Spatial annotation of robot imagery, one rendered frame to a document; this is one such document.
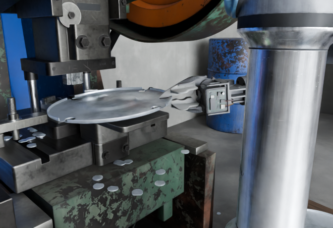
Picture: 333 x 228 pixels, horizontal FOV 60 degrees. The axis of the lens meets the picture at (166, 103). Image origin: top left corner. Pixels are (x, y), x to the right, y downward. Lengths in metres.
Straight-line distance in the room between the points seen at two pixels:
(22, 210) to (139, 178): 0.26
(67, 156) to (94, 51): 0.25
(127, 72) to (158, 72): 0.38
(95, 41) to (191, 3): 0.34
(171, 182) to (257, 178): 0.49
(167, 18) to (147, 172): 0.51
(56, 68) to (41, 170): 0.23
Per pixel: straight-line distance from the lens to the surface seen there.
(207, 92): 0.65
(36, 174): 0.67
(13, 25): 1.96
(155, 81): 2.70
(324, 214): 1.18
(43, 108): 0.83
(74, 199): 0.63
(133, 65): 2.49
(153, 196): 0.79
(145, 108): 0.63
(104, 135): 0.69
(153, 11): 1.03
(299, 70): 0.33
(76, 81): 0.81
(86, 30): 0.71
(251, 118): 0.35
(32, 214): 0.60
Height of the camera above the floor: 0.96
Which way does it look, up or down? 14 degrees down
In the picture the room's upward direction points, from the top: straight up
